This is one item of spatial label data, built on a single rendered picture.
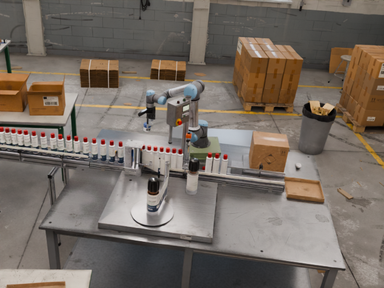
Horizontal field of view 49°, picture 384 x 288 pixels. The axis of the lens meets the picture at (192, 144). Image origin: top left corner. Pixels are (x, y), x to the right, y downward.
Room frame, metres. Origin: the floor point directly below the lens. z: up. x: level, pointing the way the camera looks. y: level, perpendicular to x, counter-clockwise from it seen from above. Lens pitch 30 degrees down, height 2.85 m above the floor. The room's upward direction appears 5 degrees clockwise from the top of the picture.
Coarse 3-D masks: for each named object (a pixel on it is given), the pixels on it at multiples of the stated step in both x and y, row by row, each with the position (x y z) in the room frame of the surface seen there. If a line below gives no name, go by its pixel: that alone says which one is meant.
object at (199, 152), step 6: (210, 138) 3.55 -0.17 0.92; (216, 138) 3.56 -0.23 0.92; (192, 144) 3.43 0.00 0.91; (210, 144) 3.45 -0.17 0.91; (216, 144) 3.46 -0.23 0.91; (192, 150) 3.33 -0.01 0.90; (198, 150) 3.33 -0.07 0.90; (204, 150) 3.34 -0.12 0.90; (210, 150) 3.34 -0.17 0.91; (216, 150) 3.35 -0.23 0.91; (192, 156) 3.30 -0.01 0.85; (198, 156) 3.30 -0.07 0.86; (204, 156) 3.30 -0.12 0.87
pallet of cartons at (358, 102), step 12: (360, 48) 6.42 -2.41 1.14; (372, 48) 6.50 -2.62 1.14; (360, 60) 6.33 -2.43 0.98; (372, 60) 6.01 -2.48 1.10; (348, 72) 6.59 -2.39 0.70; (360, 72) 6.23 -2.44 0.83; (372, 72) 5.92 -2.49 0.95; (348, 84) 6.48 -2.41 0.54; (360, 84) 6.15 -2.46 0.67; (372, 84) 5.83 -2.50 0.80; (348, 96) 6.39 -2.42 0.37; (360, 96) 6.05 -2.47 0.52; (372, 96) 5.82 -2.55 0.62; (348, 108) 6.29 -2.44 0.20; (360, 108) 5.95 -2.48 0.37; (372, 108) 5.83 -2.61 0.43; (348, 120) 6.15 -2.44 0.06; (360, 120) 5.85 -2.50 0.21; (372, 120) 5.83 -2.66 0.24; (360, 132) 5.83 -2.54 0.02; (372, 132) 5.87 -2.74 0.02
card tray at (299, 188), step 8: (288, 184) 3.02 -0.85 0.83; (296, 184) 3.03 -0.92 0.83; (304, 184) 3.04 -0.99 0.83; (312, 184) 3.05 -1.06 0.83; (320, 184) 3.01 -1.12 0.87; (288, 192) 2.90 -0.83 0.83; (296, 192) 2.91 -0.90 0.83; (304, 192) 2.92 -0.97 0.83; (312, 192) 2.93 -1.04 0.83; (320, 192) 2.94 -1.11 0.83; (312, 200) 2.81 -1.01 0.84; (320, 200) 2.80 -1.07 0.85
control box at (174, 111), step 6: (168, 102) 3.06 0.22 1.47; (174, 102) 3.07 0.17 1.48; (180, 102) 3.08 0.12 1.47; (186, 102) 3.10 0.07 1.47; (168, 108) 3.05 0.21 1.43; (174, 108) 3.01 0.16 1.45; (180, 108) 3.04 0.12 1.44; (168, 114) 3.05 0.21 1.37; (174, 114) 3.01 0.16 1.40; (180, 114) 3.04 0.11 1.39; (168, 120) 3.05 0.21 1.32; (174, 120) 3.01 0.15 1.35; (180, 120) 3.04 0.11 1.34; (186, 120) 3.11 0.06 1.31; (174, 126) 3.01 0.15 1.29
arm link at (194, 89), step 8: (192, 88) 3.27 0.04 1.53; (200, 88) 3.33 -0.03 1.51; (192, 96) 3.25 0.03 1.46; (192, 104) 3.29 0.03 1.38; (192, 112) 3.29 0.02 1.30; (192, 120) 3.29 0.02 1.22; (192, 128) 3.29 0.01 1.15; (200, 128) 3.37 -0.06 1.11; (192, 136) 3.27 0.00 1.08; (200, 136) 3.33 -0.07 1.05
